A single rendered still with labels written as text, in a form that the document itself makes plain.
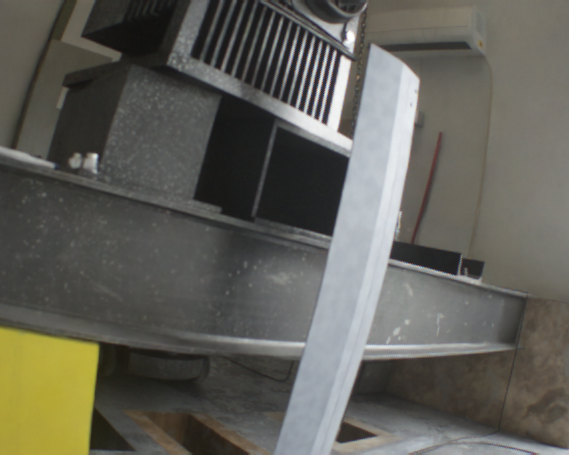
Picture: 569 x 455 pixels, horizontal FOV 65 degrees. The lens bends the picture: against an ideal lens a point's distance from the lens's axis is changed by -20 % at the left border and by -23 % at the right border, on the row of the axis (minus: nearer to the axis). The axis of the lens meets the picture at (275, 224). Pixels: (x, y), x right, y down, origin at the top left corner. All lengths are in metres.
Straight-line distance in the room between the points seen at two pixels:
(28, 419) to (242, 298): 0.54
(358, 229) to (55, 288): 0.56
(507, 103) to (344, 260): 2.07
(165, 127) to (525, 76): 2.32
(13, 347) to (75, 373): 0.12
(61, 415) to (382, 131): 0.80
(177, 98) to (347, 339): 0.55
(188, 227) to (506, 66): 2.35
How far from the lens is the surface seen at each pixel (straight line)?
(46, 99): 4.04
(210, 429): 1.74
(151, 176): 0.93
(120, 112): 0.90
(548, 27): 3.06
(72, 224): 0.89
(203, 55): 0.93
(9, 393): 0.85
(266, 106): 1.04
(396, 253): 1.78
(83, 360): 0.86
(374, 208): 1.04
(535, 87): 2.90
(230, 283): 1.07
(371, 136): 1.04
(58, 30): 4.28
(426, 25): 3.18
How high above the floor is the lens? 0.63
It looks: 2 degrees up
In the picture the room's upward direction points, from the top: 13 degrees clockwise
